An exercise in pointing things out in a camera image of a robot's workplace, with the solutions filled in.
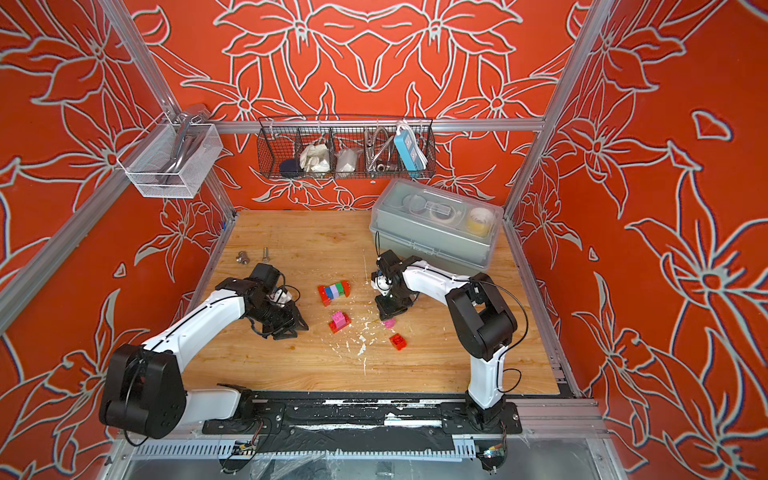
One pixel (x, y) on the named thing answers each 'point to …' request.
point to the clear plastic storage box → (419, 221)
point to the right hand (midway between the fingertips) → (378, 316)
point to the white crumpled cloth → (315, 158)
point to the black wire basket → (345, 147)
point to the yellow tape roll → (479, 222)
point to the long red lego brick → (333, 327)
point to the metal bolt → (265, 259)
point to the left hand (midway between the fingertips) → (304, 327)
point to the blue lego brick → (329, 293)
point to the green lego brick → (340, 288)
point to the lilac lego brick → (334, 291)
